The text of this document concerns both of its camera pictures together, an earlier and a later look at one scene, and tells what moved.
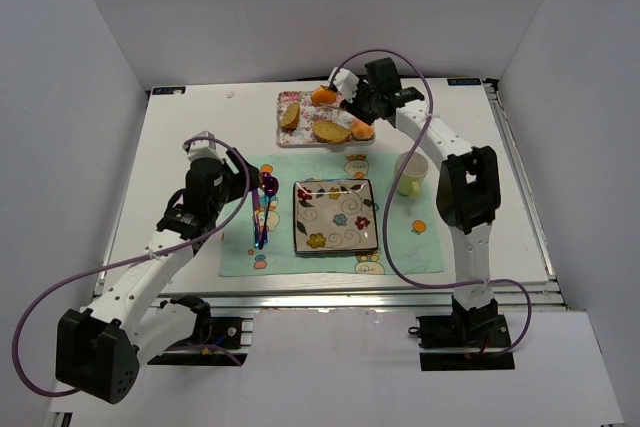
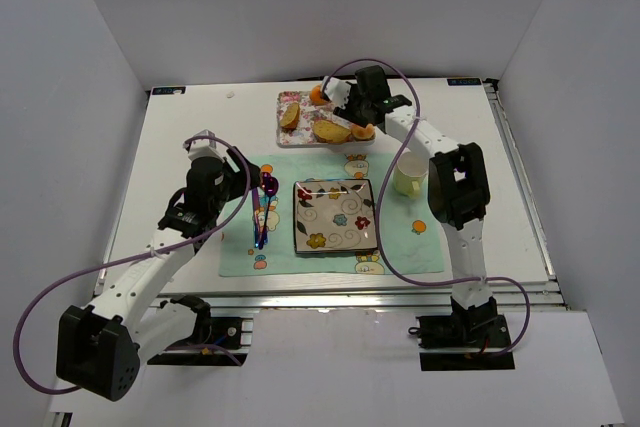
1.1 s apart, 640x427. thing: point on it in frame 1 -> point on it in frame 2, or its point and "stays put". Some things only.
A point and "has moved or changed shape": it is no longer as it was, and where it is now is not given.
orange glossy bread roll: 321,96 stays put
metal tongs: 331,105 has moved or changed shape
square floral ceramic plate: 334,215 stays put
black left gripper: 244,173 stays put
